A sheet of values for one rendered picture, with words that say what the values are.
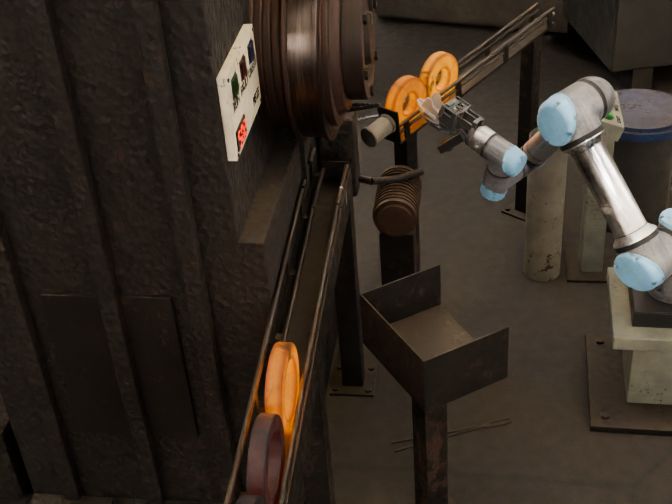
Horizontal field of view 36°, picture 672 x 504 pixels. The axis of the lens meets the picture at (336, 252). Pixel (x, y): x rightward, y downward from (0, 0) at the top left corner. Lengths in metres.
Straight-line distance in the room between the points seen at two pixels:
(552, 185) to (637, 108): 0.50
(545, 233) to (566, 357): 0.42
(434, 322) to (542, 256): 1.13
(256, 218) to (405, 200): 0.77
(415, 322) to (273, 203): 0.41
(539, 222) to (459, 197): 0.63
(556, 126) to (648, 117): 1.00
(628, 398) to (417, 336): 0.90
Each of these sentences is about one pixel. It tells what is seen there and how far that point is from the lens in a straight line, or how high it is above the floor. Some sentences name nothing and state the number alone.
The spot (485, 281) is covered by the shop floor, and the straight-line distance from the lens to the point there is 3.48.
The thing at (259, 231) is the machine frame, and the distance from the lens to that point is 2.19.
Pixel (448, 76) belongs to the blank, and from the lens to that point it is 3.15.
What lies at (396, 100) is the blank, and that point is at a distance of 2.97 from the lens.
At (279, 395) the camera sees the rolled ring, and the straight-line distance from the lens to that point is 1.98.
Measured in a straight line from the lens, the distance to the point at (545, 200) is 3.30.
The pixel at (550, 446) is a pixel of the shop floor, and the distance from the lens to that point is 2.92.
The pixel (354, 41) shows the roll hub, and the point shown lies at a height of 1.16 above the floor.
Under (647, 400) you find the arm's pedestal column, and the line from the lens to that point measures 3.04.
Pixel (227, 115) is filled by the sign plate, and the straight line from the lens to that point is 2.03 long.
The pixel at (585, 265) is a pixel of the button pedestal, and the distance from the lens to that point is 3.51.
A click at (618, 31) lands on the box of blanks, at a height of 0.30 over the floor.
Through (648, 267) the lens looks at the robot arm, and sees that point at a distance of 2.64.
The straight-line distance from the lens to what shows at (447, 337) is 2.31.
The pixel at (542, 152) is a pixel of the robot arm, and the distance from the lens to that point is 2.92.
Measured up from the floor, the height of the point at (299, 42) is 1.20.
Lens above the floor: 2.07
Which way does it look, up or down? 35 degrees down
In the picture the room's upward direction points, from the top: 5 degrees counter-clockwise
